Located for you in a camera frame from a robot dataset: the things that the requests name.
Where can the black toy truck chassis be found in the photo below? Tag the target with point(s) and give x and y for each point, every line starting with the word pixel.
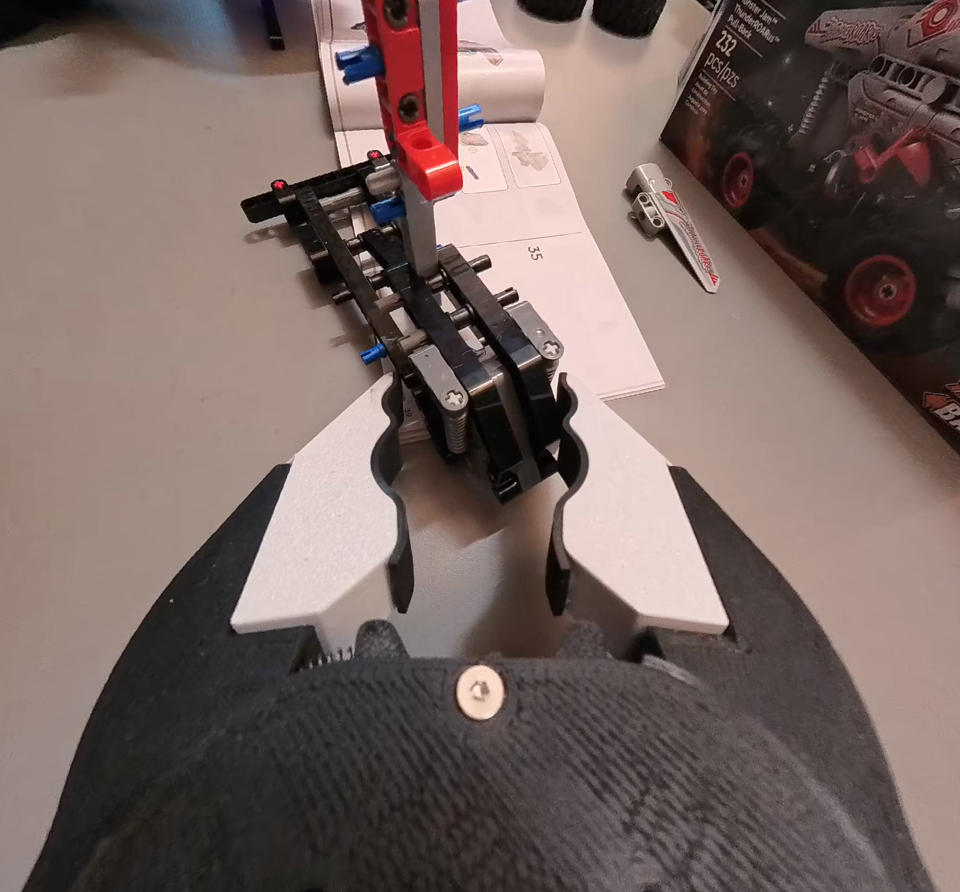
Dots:
pixel 465 337

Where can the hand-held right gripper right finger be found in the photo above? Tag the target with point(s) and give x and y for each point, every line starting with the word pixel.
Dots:
pixel 630 524

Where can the white instruction booklet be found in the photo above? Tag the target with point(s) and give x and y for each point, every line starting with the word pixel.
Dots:
pixel 577 292

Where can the toy truck set box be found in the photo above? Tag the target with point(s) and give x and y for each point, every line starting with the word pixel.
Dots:
pixel 840 141

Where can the small black toy beam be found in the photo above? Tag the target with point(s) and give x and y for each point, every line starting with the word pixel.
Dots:
pixel 272 21

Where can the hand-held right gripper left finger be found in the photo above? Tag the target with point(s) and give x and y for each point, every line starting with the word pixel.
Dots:
pixel 322 532

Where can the grey toy panel with sticker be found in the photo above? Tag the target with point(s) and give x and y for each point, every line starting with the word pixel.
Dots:
pixel 679 220

